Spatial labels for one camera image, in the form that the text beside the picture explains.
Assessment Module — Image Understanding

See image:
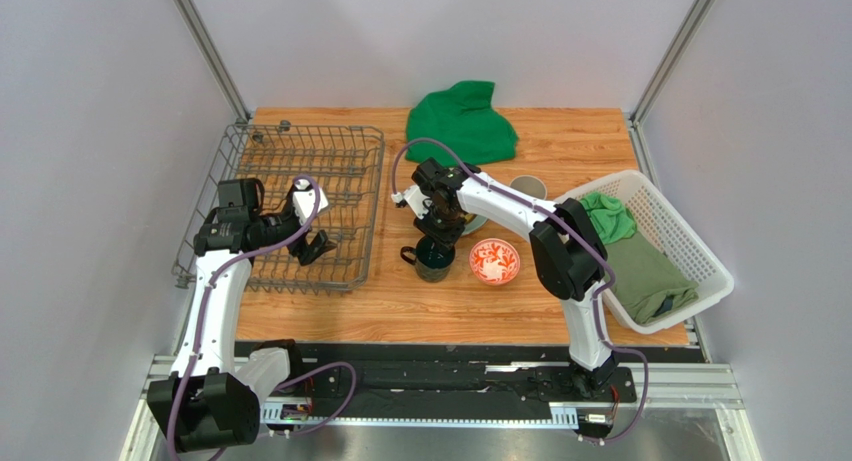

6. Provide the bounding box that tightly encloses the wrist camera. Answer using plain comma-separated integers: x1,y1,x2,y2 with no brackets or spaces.
291,179,330,225
391,184,430,219

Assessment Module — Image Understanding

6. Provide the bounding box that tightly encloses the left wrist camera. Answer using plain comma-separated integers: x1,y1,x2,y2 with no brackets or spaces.
291,179,330,225

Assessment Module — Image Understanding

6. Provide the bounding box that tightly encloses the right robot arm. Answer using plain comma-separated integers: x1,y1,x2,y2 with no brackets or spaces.
392,158,618,390

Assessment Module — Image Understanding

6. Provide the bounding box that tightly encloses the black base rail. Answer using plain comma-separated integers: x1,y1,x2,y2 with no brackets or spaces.
273,342,699,423

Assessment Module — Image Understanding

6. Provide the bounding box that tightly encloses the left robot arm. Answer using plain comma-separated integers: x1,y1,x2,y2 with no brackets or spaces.
147,175,335,460

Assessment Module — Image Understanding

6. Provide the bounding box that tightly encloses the bright green towel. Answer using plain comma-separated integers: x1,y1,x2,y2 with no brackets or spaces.
580,192,638,245

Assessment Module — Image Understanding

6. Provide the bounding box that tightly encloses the beige cup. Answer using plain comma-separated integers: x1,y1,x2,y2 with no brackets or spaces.
510,175,548,199

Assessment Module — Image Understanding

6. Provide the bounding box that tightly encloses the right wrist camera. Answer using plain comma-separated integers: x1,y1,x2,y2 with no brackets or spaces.
391,184,430,219

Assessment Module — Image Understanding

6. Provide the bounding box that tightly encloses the white plastic basket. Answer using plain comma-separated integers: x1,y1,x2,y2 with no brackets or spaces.
555,170,735,335

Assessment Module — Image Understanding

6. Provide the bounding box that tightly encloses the grey wire dish rack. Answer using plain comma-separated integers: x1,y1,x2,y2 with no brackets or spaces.
172,120,385,294

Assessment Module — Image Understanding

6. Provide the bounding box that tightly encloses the dark green mug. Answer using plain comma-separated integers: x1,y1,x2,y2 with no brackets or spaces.
400,236,456,283

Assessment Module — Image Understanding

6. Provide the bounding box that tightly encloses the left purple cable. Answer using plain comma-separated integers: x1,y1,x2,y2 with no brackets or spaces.
164,175,357,461

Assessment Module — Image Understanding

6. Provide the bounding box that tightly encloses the olive green cloth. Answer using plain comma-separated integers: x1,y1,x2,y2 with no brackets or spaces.
606,234,699,325

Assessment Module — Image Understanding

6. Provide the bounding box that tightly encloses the light blue flower plate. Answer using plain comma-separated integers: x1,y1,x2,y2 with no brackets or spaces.
462,213,488,236

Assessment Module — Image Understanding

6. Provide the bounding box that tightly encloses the white orange patterned bowl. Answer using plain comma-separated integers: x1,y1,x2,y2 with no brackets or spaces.
468,238,521,286

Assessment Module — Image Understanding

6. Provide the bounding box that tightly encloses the green cloth on table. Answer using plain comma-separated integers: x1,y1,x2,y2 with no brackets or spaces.
405,80,519,165

